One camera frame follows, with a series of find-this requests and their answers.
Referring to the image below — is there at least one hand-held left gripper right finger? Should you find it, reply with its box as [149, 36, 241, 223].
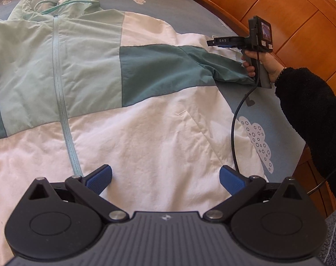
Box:
[203, 165, 309, 222]

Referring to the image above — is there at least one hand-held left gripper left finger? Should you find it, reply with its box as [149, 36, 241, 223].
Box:
[28, 164, 130, 222]

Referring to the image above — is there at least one white and green hooded jacket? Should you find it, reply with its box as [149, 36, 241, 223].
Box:
[0, 0, 268, 266]

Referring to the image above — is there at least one person's right hand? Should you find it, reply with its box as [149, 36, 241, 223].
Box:
[242, 50, 285, 84]

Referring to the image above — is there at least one wooden bed headboard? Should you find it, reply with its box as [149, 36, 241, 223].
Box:
[182, 0, 336, 100]

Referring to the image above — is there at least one person's grey clothing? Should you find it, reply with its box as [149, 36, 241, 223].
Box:
[323, 208, 336, 266]

